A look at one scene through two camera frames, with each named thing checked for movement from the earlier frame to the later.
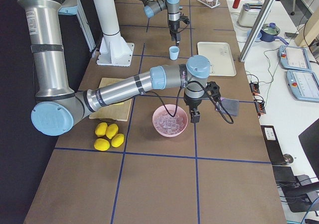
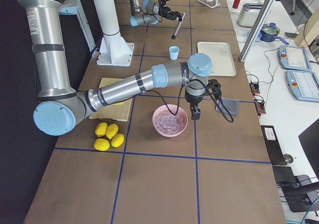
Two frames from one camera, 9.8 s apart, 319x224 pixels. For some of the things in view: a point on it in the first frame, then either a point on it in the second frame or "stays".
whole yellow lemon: (101, 144) stays
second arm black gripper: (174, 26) to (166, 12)
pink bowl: (165, 124) stays
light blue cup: (174, 51) stays
